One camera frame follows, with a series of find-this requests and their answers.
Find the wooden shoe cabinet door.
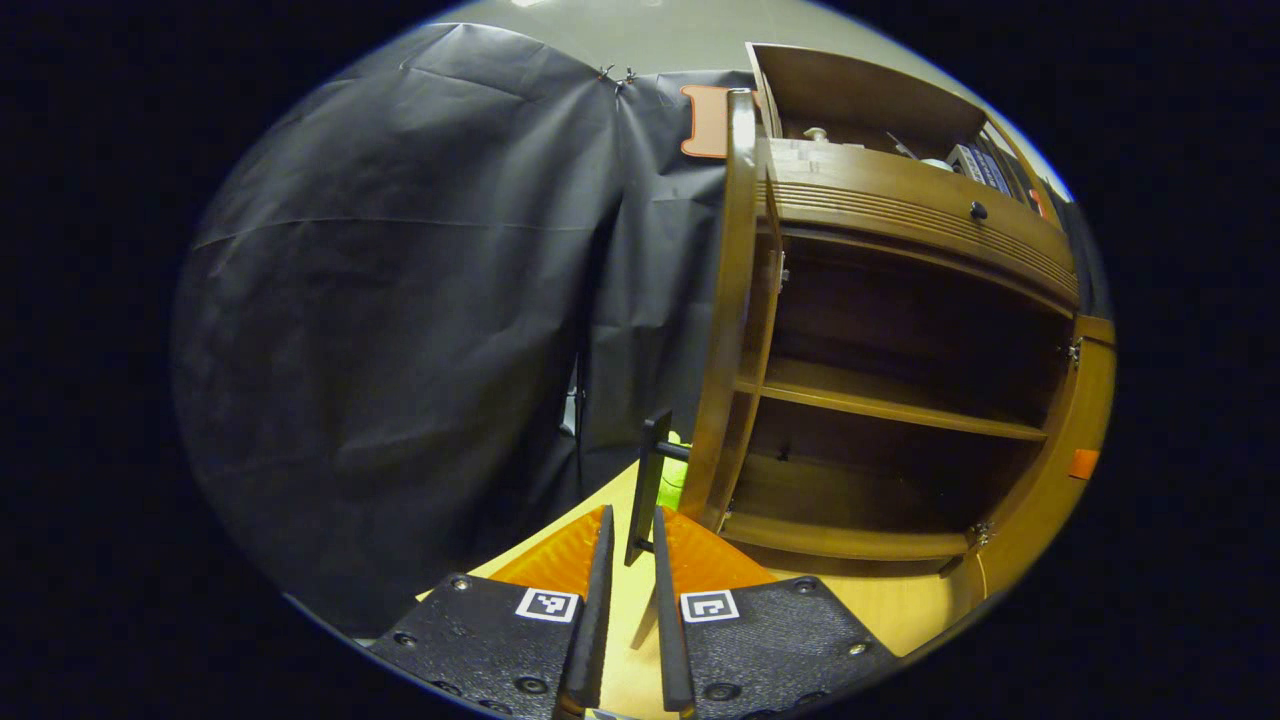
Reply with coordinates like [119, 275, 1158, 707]
[940, 315, 1118, 601]
[680, 90, 771, 531]

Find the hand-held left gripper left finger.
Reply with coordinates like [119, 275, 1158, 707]
[365, 505, 616, 720]

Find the wooden double-door shoe cabinet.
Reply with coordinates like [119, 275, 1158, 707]
[680, 42, 1118, 601]

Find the dark blue book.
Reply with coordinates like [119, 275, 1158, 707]
[965, 143, 1011, 193]

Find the yellow-green toy figure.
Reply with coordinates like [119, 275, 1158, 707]
[655, 430, 691, 511]

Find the wooden inner shelf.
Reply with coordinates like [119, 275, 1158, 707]
[735, 355, 1049, 443]

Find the grey-blue book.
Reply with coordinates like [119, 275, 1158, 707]
[985, 150, 1041, 201]

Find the black backdrop cloth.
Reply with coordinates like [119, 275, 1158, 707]
[170, 22, 1113, 636]

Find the wooden cabinet drawer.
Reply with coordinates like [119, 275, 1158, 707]
[765, 140, 1081, 306]

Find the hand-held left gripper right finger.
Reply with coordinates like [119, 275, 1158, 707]
[653, 505, 901, 717]

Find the black door handle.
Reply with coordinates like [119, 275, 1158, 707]
[625, 408, 691, 566]

